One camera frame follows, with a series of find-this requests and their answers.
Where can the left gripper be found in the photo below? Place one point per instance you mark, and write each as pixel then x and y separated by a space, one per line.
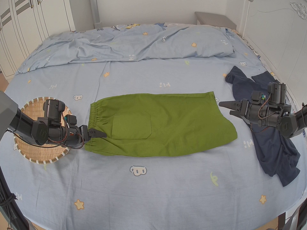
pixel 74 138

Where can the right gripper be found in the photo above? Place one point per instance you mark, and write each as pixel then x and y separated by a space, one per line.
pixel 256 114

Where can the green shorts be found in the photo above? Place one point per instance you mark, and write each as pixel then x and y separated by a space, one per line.
pixel 179 123

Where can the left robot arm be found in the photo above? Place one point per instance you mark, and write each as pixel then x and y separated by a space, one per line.
pixel 40 133

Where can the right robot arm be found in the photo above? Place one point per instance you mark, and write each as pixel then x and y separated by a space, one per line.
pixel 285 126

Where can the round woven basket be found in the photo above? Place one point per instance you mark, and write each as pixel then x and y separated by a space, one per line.
pixel 28 150

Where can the dark blue garment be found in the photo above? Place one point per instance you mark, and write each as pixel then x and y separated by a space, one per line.
pixel 273 152

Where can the bed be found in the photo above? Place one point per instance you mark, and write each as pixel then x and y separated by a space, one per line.
pixel 156 181

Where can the grey bedside table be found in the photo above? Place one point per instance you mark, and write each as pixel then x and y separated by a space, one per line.
pixel 213 19

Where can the pale blue quilt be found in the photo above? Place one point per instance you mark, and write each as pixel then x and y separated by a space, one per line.
pixel 144 44

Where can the white wardrobe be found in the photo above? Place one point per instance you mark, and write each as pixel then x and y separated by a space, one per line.
pixel 28 27

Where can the grey vertical pipe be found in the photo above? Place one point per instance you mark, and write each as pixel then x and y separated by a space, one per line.
pixel 94 6

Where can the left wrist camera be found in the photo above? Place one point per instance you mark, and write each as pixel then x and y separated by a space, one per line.
pixel 71 121

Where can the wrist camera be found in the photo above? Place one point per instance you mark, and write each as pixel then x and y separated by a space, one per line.
pixel 256 97
pixel 71 121

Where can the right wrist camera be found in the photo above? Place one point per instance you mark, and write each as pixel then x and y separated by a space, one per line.
pixel 256 97

